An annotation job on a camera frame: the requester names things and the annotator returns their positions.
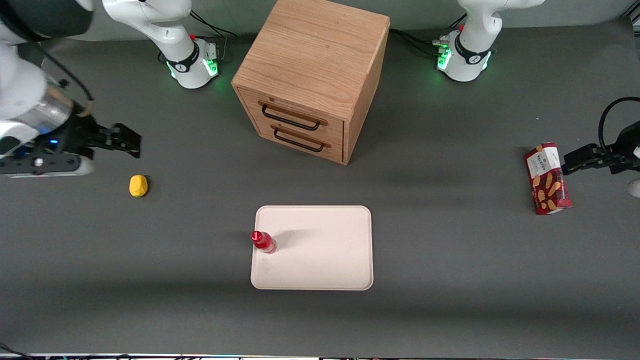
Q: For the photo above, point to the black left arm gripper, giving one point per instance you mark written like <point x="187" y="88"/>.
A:
<point x="616" y="158"/>

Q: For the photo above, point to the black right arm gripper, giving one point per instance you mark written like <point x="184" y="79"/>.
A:
<point x="75" y="136"/>

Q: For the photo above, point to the red coke bottle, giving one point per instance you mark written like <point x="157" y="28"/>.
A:
<point x="263" y="242"/>

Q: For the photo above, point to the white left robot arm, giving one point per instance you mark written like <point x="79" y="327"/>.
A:
<point x="470" y="50"/>

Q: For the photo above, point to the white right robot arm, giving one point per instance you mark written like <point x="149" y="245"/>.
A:
<point x="165" y="35"/>

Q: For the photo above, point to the beige rectangular tray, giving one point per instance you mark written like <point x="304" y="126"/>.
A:
<point x="320" y="250"/>

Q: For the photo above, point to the yellow lemon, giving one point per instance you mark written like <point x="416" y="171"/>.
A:
<point x="138" y="186"/>

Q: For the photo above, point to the red tartan shortbread box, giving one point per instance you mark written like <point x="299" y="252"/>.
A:
<point x="547" y="182"/>

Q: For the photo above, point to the wooden two-drawer cabinet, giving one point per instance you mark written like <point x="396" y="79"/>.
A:
<point x="310" y="60"/>

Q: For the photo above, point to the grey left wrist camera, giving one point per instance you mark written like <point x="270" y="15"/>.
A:
<point x="635" y="188"/>

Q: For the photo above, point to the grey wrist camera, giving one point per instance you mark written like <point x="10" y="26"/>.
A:
<point x="45" y="166"/>
<point x="635" y="188"/>

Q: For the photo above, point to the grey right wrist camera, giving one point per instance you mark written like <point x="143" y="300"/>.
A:
<point x="45" y="166"/>

